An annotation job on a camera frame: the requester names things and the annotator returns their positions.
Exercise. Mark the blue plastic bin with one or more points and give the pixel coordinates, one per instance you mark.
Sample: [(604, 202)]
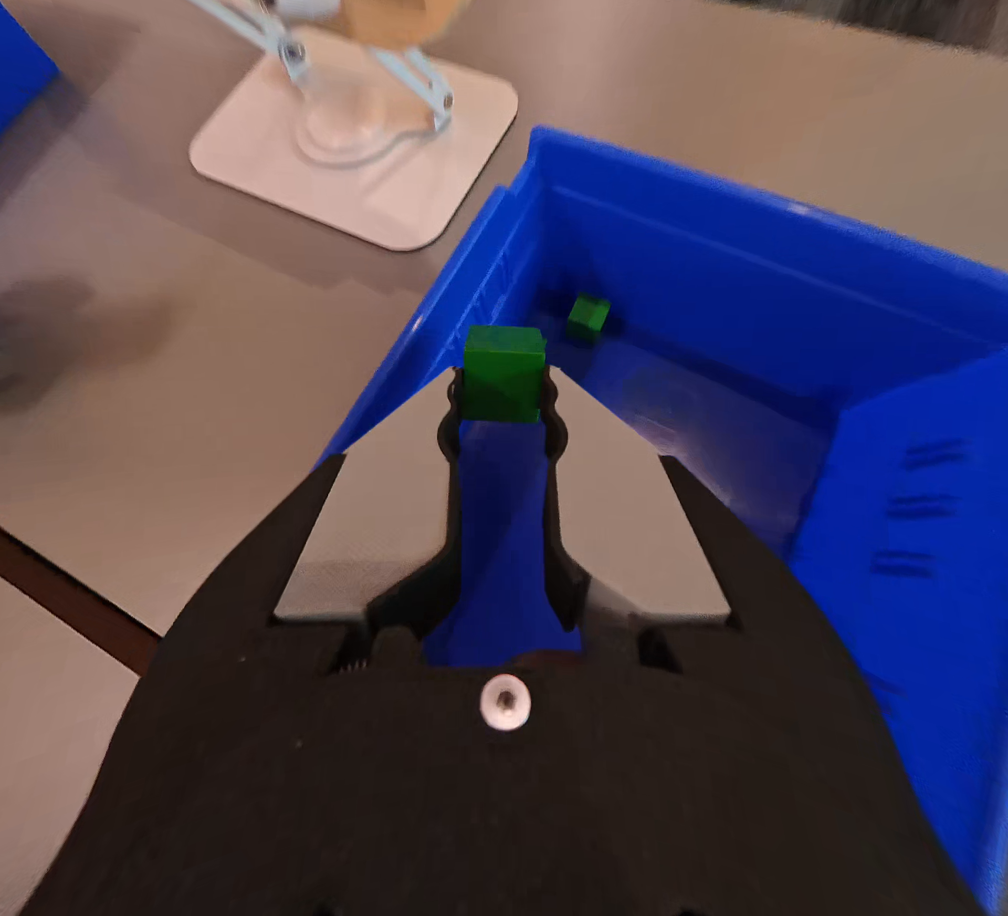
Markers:
[(20, 73), (905, 380)]

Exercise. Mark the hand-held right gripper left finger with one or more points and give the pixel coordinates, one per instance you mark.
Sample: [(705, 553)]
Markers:
[(362, 538)]

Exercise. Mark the wooden board document stand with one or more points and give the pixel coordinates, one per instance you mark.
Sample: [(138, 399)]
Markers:
[(394, 175)]

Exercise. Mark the green wooden cube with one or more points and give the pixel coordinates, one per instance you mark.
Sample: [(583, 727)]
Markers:
[(504, 372), (587, 316)]

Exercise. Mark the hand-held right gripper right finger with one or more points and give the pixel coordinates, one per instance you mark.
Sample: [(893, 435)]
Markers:
[(638, 538)]

